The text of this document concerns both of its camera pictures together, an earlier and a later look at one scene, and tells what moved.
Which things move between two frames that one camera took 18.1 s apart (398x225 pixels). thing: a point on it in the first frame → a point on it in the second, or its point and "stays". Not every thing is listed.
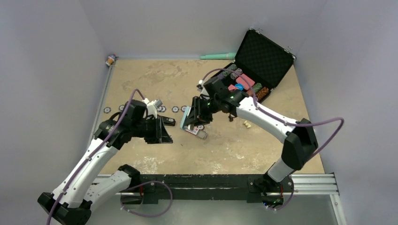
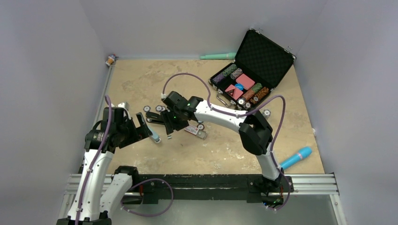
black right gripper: [197, 113] → [171, 125]
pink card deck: [246, 82] stays
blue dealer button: [240, 86] stays
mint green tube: [230, 56] stays
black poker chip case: [260, 63] stays
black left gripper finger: [162, 136] → [146, 131]
